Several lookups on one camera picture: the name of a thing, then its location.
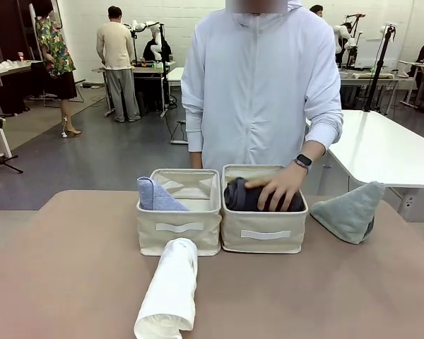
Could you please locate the person left hand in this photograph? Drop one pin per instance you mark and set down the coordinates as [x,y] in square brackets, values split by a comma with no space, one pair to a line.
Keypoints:
[279,190]

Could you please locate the dark grey towel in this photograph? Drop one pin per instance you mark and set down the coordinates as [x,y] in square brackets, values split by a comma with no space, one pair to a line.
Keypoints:
[240,197]

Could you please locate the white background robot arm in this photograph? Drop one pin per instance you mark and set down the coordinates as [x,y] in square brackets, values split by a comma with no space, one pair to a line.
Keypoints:
[344,39]
[145,30]

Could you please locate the person left forearm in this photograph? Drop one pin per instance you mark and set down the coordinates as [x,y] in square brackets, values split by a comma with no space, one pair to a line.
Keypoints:
[316,148]

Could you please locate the person right forearm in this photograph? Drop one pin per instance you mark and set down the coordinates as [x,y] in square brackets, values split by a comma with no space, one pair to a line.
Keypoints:
[196,159]

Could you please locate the black smartwatch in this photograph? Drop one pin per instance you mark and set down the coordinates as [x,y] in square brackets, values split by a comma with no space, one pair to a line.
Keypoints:
[304,160]

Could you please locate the cream fabric storage bin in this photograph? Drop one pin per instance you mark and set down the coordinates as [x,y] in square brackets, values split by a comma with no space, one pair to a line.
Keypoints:
[265,233]
[178,229]

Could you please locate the grey-green triangle folded towel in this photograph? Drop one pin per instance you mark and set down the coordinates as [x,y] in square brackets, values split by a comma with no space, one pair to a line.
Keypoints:
[350,212]

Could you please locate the person in white jacket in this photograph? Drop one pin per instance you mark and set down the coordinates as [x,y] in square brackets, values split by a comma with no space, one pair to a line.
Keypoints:
[258,88]

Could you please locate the white table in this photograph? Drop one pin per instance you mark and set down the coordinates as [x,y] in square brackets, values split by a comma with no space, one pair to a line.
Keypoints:
[385,148]

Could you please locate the blue triangle folded towel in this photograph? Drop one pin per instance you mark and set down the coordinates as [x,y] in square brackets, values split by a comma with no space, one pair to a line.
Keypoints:
[155,197]

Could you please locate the white background desk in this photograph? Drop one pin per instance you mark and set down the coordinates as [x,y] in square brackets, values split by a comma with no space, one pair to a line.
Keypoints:
[374,79]

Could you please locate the white rolled towel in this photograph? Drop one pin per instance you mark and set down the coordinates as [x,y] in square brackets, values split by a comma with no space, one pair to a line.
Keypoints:
[169,293]

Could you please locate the black tripod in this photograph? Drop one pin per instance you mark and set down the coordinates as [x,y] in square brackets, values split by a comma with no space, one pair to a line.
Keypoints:
[379,67]

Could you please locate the wooden background workbench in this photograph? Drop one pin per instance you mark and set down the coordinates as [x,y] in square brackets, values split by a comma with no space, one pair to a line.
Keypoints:
[148,70]

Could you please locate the person with dark hair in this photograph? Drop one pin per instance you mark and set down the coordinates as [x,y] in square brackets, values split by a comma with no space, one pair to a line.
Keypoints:
[317,10]

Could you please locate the seated person in black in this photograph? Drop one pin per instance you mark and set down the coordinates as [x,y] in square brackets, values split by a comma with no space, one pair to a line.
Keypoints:
[157,51]

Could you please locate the man in cream sweater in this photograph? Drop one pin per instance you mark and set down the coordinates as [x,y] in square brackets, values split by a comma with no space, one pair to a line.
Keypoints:
[118,63]

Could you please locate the woman in floral shirt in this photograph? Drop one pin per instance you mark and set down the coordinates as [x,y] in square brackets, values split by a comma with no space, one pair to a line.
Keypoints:
[54,63]

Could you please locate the black stand with legs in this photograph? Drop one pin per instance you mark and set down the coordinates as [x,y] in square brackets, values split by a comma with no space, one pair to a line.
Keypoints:
[0,155]

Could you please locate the grey background table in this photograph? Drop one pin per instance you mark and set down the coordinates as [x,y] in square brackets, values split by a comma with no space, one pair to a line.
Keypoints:
[7,70]

